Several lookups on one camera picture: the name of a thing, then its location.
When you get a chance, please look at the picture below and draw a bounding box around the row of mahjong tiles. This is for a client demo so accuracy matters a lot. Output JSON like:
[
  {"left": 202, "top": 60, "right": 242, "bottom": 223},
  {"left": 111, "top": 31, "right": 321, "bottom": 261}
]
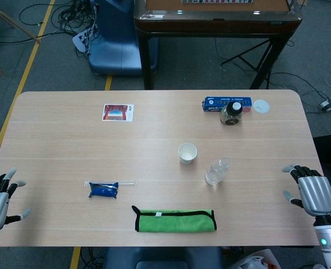
[{"left": 181, "top": 0, "right": 253, "bottom": 4}]

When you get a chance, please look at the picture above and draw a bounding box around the postcard with red gate photo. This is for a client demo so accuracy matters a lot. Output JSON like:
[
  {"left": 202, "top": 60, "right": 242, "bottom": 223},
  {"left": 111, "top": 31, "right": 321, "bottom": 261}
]
[{"left": 101, "top": 104, "right": 135, "bottom": 123}]

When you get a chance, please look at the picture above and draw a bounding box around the white round plastic lid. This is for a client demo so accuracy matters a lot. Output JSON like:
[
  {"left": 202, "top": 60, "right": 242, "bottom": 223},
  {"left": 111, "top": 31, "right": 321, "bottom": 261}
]
[{"left": 252, "top": 99, "right": 270, "bottom": 114}]

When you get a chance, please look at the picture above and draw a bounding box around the blue rectangular box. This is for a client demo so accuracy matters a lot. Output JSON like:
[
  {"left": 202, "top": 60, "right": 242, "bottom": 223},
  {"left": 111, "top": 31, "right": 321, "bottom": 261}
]
[{"left": 201, "top": 96, "right": 252, "bottom": 113}]

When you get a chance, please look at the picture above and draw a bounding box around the white paper cup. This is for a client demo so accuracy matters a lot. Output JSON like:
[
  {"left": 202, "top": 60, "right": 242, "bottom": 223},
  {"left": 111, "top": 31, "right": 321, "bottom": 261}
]
[{"left": 178, "top": 143, "right": 198, "bottom": 165}]

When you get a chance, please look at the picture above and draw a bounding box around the white plastic bag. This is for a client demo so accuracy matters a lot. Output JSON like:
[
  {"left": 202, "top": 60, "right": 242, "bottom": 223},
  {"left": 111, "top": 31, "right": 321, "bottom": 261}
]
[{"left": 228, "top": 248, "right": 281, "bottom": 269}]

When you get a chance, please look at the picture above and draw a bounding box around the glass jar with black lid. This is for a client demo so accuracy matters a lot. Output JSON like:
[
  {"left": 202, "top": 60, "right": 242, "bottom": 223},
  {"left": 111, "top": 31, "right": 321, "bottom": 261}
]
[{"left": 219, "top": 101, "right": 243, "bottom": 126}]

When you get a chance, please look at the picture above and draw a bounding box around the transparent plastic bottle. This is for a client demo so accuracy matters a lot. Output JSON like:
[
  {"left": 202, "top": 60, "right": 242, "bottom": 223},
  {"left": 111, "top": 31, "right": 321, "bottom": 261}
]
[{"left": 204, "top": 157, "right": 231, "bottom": 185}]

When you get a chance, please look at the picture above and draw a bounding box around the blue snack packet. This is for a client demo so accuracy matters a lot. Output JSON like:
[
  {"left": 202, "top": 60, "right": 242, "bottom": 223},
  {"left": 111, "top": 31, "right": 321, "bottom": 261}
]
[{"left": 88, "top": 182, "right": 119, "bottom": 199}]

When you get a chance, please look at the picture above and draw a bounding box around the black cable bundle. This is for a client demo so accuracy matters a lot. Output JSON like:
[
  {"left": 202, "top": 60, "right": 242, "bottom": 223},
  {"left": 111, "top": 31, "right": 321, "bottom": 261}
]
[{"left": 19, "top": 0, "right": 99, "bottom": 58}]

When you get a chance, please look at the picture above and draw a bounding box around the dark blue seat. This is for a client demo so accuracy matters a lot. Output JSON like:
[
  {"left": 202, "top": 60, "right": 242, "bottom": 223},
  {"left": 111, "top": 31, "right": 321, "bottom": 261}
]
[{"left": 102, "top": 246, "right": 224, "bottom": 269}]

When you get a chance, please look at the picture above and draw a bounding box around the dark wooden mahjong table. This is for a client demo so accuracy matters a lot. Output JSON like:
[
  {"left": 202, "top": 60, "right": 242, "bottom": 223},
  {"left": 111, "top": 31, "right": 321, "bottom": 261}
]
[{"left": 134, "top": 0, "right": 304, "bottom": 90}]

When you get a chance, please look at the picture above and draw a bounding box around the clear wrapped straw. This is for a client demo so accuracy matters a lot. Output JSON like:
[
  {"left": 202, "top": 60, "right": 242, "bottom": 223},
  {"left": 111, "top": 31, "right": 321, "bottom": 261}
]
[{"left": 83, "top": 180, "right": 139, "bottom": 187}]

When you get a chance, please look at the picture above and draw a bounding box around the wooden chair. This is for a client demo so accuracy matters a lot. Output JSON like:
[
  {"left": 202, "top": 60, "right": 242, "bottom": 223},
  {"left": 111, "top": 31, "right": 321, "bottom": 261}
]
[{"left": 0, "top": 10, "right": 42, "bottom": 77}]

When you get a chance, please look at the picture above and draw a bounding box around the white power strip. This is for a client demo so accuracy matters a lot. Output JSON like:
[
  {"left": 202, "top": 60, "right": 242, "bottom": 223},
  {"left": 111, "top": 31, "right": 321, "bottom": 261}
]
[{"left": 72, "top": 27, "right": 96, "bottom": 53}]

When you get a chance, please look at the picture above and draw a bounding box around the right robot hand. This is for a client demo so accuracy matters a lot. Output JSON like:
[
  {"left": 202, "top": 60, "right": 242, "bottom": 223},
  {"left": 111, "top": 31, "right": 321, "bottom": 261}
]
[{"left": 282, "top": 164, "right": 331, "bottom": 217}]

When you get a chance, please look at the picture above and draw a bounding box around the green cloth with black trim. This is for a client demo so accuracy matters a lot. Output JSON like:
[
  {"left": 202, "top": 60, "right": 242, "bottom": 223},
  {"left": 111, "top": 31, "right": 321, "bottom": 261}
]
[{"left": 131, "top": 205, "right": 218, "bottom": 233}]

